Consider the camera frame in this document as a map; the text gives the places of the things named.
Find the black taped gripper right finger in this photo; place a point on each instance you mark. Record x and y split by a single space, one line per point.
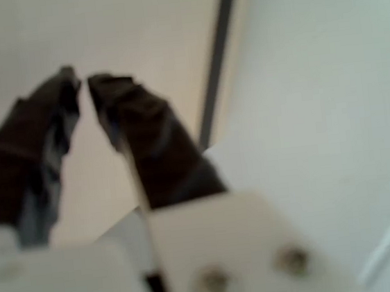
160 149

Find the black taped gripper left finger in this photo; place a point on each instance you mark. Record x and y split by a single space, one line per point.
15 165

